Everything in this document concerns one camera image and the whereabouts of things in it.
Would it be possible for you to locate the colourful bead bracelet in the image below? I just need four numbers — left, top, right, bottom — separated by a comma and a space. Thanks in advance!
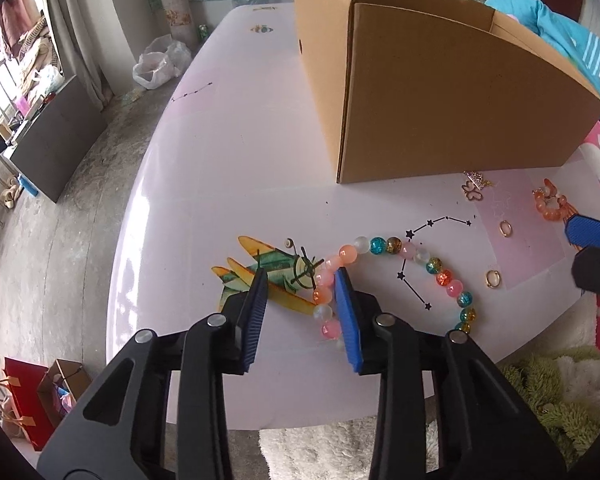
311, 235, 478, 340

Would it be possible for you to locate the green fluffy rug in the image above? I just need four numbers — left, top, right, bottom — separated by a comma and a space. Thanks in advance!
500, 346, 600, 467

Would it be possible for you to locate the blue cartoon blanket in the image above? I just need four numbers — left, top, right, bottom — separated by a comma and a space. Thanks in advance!
486, 0, 600, 95

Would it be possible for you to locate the small brown open box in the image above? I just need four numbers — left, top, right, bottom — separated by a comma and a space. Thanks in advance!
38, 359, 91, 428

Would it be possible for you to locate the red paper bag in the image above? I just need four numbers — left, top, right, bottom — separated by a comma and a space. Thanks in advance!
0, 358, 55, 452

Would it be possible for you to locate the brown cardboard box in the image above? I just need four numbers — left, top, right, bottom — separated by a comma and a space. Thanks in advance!
294, 0, 600, 184

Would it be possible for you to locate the dark grey cabinet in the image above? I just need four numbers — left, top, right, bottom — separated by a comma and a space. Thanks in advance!
6, 76, 107, 203

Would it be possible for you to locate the white plastic bag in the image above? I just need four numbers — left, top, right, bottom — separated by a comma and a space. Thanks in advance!
132, 35, 193, 90

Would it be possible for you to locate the rolled floral mat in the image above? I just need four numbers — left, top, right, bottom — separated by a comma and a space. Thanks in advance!
160, 0, 198, 50

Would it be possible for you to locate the grey curtain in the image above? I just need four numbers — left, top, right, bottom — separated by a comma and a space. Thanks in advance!
43, 0, 112, 112

